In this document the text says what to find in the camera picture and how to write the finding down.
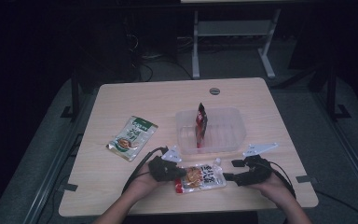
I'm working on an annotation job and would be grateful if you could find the person's left hand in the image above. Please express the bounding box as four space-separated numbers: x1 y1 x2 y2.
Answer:
129 169 170 203

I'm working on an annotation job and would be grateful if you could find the green and white sauce packet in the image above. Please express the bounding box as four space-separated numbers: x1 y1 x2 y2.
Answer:
105 115 158 162

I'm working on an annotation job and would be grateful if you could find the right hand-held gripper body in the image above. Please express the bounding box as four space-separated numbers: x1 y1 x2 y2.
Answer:
233 142 280 188

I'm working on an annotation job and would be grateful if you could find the black metal stand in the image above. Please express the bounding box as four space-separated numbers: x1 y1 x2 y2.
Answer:
325 63 352 121

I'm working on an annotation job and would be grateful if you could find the black floor cable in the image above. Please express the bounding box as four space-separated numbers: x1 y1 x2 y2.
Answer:
314 189 358 220

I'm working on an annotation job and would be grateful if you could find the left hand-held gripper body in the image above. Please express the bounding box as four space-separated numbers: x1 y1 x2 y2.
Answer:
148 145 183 183

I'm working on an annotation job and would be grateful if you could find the grey tape piece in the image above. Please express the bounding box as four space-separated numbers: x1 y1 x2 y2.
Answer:
295 175 320 185
57 182 79 193

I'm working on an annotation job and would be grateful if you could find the white metal stand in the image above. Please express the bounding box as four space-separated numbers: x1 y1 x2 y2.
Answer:
191 7 282 79

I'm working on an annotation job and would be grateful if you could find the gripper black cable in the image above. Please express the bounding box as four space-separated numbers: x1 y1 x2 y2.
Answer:
260 161 296 200
121 146 170 194

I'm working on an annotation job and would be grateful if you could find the clear plastic container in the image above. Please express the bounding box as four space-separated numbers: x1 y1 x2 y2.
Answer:
174 106 247 156

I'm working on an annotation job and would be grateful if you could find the red clear snack packet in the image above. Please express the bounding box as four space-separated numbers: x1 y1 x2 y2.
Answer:
194 102 209 149

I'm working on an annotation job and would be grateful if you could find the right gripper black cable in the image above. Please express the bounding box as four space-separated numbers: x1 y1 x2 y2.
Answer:
260 161 296 200

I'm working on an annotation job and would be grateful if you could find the person's right hand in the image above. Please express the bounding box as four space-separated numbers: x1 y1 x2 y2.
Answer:
250 172 294 207

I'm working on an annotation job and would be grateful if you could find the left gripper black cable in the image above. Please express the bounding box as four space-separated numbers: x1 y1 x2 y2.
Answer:
121 146 170 194

